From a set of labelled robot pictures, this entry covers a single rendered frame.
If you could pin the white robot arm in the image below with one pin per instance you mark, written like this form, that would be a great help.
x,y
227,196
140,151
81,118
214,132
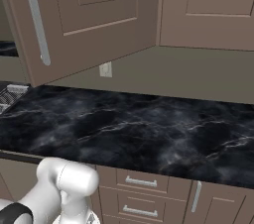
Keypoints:
x,y
66,181

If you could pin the brown base cabinet door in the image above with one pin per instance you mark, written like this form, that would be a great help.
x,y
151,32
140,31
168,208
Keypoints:
x,y
221,204

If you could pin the brown drawer front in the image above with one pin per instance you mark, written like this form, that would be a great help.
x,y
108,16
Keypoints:
x,y
142,180
140,208

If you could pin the white wall socket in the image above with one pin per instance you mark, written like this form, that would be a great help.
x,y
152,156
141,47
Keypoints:
x,y
105,69

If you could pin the brown panelled wall cabinet door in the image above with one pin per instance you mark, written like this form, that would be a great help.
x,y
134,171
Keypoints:
x,y
211,6

